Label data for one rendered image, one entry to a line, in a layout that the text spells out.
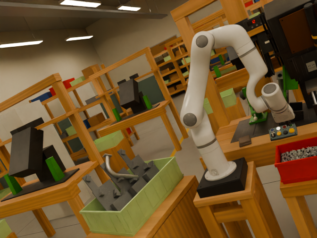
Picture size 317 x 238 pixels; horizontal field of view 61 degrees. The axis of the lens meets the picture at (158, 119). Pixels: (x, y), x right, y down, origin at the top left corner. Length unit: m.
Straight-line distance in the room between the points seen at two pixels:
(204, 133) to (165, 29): 11.07
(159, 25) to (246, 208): 11.39
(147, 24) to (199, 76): 11.31
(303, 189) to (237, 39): 0.78
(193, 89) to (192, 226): 0.94
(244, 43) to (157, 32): 11.20
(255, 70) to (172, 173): 0.92
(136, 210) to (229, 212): 0.53
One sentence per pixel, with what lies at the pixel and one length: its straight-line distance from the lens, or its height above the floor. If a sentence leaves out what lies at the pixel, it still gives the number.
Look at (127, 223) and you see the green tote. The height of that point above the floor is 0.88.
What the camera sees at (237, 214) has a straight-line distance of 1.57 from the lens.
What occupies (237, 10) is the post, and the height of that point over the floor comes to 1.71.
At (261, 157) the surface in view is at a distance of 1.83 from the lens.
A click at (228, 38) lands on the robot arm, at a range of 1.41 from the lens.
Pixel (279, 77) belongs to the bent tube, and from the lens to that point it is 1.96.
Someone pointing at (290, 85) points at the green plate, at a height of 1.14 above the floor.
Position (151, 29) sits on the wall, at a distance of 12.63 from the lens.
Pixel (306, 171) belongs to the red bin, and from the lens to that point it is 1.49.
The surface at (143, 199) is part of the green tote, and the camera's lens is 1.71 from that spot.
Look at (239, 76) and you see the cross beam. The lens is 2.37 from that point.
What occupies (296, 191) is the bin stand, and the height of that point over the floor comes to 0.77.
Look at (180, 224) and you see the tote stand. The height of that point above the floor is 0.64.
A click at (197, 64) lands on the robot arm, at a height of 1.51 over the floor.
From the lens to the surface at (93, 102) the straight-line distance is 7.17.
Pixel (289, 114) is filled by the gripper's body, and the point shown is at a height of 1.08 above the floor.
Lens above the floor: 1.60
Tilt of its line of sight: 10 degrees down
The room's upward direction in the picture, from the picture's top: 25 degrees counter-clockwise
